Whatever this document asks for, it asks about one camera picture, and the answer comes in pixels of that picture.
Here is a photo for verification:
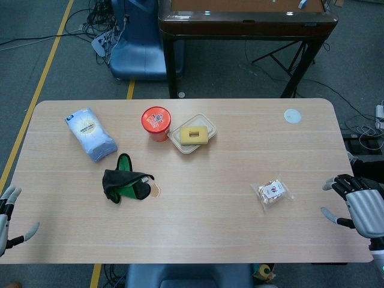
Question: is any black and green pouch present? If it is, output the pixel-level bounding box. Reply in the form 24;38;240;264
101;152;155;205

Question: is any black metal floor frame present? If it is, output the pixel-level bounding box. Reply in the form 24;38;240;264
343;131;384;155

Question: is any white power strip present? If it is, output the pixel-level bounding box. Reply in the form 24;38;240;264
91;29;121;56

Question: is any blue grey robot torso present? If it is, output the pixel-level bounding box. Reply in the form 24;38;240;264
124;263;254;288

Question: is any beige food container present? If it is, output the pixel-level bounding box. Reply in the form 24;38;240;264
167;113;218;155

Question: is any white thin cable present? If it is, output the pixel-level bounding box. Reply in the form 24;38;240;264
356;124;382;150

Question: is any orange cup with red lid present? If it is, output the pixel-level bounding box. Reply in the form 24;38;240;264
141;106;172;143

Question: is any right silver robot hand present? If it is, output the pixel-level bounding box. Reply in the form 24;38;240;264
320;173;384;239

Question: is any yellow tape roll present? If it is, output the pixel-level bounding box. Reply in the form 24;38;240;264
253;263;278;283

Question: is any blue machine base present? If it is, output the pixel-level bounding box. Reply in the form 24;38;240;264
109;0;184;82

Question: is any black cable bundle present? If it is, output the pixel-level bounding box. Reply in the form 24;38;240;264
82;0;121;65

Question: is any blue white tissue pack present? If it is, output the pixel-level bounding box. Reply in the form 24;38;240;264
63;107;118;164

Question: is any black tripod stand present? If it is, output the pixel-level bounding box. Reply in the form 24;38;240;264
251;41;316;80

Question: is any white socket strip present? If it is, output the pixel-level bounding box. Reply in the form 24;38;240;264
374;101;384;130

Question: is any dark wood mahjong table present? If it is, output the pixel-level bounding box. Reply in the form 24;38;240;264
158;0;339;99

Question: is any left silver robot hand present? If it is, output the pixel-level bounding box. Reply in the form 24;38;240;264
0;185;41;257

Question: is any yellow sponge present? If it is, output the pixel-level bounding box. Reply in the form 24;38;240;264
179;125;209;146

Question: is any clear snack packet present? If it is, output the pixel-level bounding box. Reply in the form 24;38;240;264
250;173;295;213

